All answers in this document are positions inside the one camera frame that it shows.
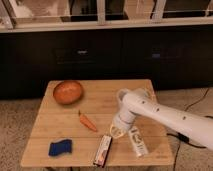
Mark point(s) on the orange bowl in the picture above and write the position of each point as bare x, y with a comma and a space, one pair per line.
67, 92

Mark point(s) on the orange toy carrot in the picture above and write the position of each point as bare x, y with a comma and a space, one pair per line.
86, 122

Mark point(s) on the white tube bottle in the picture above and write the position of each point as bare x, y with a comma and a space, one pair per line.
137, 142

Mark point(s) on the blue sponge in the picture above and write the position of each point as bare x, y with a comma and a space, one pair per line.
58, 148

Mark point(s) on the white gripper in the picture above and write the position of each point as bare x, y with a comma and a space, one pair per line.
122, 123

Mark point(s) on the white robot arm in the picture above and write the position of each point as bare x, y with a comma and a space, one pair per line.
134, 103

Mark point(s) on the dark cabinet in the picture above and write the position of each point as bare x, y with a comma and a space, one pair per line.
171, 57

